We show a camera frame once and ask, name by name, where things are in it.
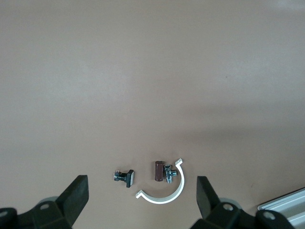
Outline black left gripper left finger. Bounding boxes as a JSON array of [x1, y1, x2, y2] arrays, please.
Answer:
[[16, 175, 90, 229]]

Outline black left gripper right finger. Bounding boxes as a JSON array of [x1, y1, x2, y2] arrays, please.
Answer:
[[190, 176, 257, 229]]

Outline white half-ring pipe clamp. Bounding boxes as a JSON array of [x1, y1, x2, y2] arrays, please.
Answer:
[[134, 157, 186, 205]]

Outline aluminium arm base mount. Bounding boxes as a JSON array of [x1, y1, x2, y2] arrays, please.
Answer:
[[256, 187, 305, 229]]

